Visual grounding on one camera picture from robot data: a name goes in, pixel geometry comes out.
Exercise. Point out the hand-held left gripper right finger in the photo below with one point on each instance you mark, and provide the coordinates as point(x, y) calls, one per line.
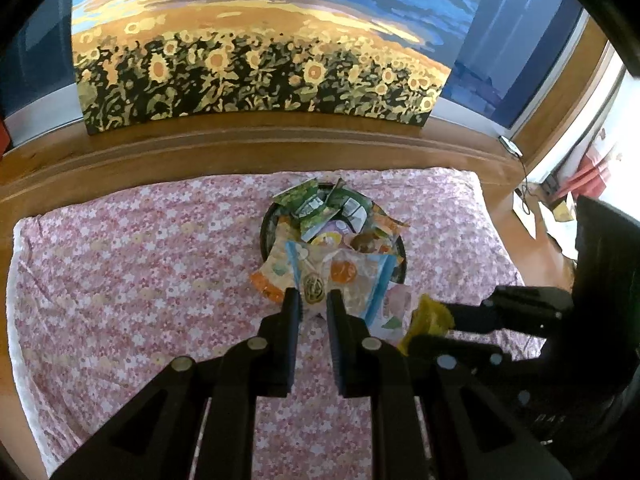
point(337, 335)

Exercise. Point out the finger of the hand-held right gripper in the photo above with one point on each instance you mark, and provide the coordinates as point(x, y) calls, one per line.
point(520, 310)
point(475, 352)

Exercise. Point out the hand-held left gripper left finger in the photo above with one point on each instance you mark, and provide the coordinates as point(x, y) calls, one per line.
point(287, 330)

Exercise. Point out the yellow snack packet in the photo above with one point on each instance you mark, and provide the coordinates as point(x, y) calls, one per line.
point(430, 317)

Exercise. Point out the clear blue-edged snack packet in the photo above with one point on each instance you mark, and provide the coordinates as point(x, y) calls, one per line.
point(345, 275)

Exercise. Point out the blue patterned ceramic plate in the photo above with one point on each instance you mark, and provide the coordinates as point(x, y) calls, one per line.
point(401, 260)

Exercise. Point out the orange snack packet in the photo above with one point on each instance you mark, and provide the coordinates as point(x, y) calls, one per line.
point(387, 220)

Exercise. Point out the dark green snack packet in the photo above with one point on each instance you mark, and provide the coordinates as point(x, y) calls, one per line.
point(352, 205)

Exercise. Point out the light green snack packet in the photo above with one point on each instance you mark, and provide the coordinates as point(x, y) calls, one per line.
point(300, 197)

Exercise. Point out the white paper sheet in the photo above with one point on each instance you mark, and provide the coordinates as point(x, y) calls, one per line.
point(525, 212)

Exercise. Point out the yellow box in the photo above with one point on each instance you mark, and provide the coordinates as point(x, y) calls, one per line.
point(562, 208)

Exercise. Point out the red pink cloth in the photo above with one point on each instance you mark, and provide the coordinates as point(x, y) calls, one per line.
point(592, 175)

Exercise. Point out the pink floral blanket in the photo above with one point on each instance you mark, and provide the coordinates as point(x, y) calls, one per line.
point(125, 270)

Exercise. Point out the sunflower field painting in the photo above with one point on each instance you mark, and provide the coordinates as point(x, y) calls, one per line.
point(250, 60)

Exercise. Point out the red box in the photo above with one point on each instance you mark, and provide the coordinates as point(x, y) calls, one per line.
point(3, 134)

